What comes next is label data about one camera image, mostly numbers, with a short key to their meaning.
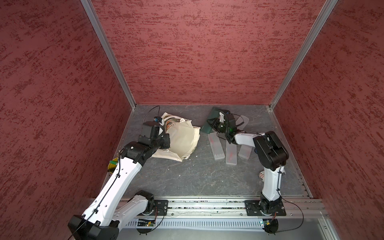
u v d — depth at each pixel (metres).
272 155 0.53
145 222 0.72
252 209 0.74
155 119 0.63
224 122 0.82
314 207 0.76
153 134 0.55
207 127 0.95
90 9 0.71
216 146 0.97
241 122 0.84
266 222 0.72
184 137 0.97
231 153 0.92
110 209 0.38
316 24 0.77
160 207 0.74
